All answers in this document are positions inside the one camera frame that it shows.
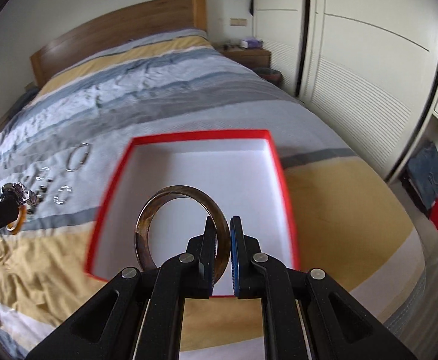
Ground amber orange bangle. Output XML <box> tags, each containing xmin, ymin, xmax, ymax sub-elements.
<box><xmin>5</xmin><ymin>205</ymin><xmax>27</xmax><ymax>235</ymax></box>

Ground black bead bracelet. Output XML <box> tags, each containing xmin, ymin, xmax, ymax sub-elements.
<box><xmin>25</xmin><ymin>164</ymin><xmax>55</xmax><ymax>218</ymax></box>

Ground small silver hoop ring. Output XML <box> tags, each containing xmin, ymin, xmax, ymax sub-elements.
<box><xmin>53</xmin><ymin>184</ymin><xmax>72</xmax><ymax>206</ymax></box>

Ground dark brown bangle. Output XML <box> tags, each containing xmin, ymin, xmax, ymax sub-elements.
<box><xmin>134</xmin><ymin>185</ymin><xmax>232</xmax><ymax>284</ymax></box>

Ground silver bangle bracelet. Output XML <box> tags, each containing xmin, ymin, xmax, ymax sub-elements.
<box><xmin>65</xmin><ymin>141</ymin><xmax>92</xmax><ymax>173</ymax></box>

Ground red jewelry box white inside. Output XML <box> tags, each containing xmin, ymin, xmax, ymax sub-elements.
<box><xmin>85</xmin><ymin>129</ymin><xmax>300</xmax><ymax>281</ymax></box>

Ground striped blue yellow bedspread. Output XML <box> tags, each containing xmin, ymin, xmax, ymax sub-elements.
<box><xmin>0</xmin><ymin>28</ymin><xmax>426</xmax><ymax>359</ymax></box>

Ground folded blue jeans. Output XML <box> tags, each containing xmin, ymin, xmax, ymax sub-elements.
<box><xmin>400</xmin><ymin>141</ymin><xmax>438</xmax><ymax>214</ymax></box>

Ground dark waste bin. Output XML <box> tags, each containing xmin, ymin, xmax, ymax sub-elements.
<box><xmin>253</xmin><ymin>67</ymin><xmax>283</xmax><ymax>86</ymax></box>

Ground wooden headboard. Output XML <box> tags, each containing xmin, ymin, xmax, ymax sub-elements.
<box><xmin>30</xmin><ymin>0</ymin><xmax>208</xmax><ymax>88</ymax></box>

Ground white sliding wardrobe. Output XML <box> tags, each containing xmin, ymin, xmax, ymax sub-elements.
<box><xmin>253</xmin><ymin>0</ymin><xmax>438</xmax><ymax>180</ymax></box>

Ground wooden nightstand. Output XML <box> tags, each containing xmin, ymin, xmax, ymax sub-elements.
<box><xmin>214</xmin><ymin>44</ymin><xmax>271</xmax><ymax>69</ymax></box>

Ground purple tissue box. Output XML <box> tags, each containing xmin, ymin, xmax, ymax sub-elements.
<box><xmin>239</xmin><ymin>37</ymin><xmax>263</xmax><ymax>50</ymax></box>

